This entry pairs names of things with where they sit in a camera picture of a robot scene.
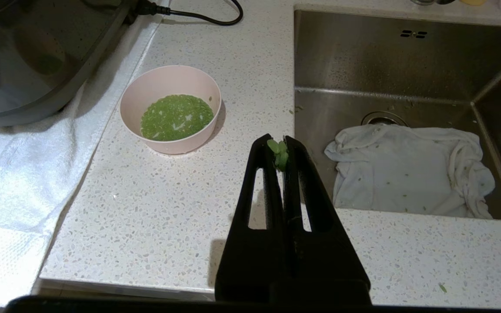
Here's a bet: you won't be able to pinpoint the green grains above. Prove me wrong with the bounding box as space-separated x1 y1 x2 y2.
140 94 214 142

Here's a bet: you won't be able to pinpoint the round metal sink drain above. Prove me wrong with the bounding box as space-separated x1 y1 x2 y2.
361 111 409 128

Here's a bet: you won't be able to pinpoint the black power cable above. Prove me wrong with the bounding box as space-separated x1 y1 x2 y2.
137 0 244 26

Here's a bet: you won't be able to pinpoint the white cloth with green specks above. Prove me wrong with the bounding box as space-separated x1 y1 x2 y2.
324 124 496 220

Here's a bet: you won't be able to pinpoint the black rice cooker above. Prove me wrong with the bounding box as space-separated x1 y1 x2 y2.
0 0 172 307

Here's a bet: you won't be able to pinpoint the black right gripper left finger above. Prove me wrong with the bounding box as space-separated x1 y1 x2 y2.
214 133 287 303

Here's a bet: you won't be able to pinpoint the black rice cooker body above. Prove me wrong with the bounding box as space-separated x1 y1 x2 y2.
0 0 139 127

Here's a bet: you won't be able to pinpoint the pink bowl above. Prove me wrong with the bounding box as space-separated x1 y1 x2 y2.
119 65 222 155

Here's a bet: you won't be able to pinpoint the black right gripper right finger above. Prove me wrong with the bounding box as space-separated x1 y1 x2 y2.
284 135 372 305

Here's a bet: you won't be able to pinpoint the green grain clump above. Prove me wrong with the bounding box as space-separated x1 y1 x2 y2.
267 139 290 172

